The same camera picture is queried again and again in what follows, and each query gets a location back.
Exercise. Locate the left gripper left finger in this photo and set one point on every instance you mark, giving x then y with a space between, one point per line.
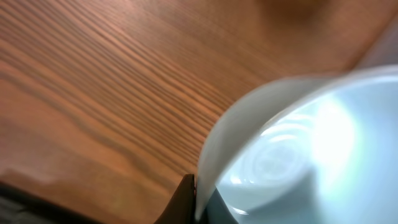
181 207

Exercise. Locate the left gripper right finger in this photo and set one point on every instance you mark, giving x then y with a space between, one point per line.
216 211

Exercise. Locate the mint green small bowl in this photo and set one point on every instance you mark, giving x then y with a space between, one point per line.
307 150

